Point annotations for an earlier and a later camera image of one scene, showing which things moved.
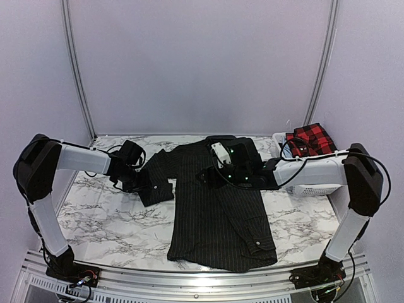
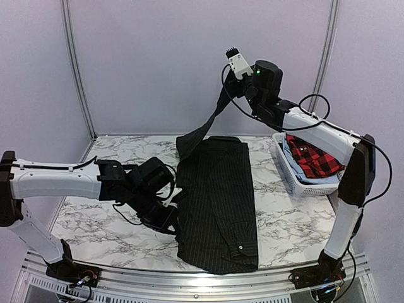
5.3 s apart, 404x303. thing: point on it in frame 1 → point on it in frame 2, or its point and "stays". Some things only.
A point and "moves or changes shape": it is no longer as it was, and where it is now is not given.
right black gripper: [209, 172] → [236, 88]
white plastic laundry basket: [304, 190] stays
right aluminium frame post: [321, 61] stays
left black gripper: [142, 184] → [163, 224]
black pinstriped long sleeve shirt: [226, 228] moves or changes shape
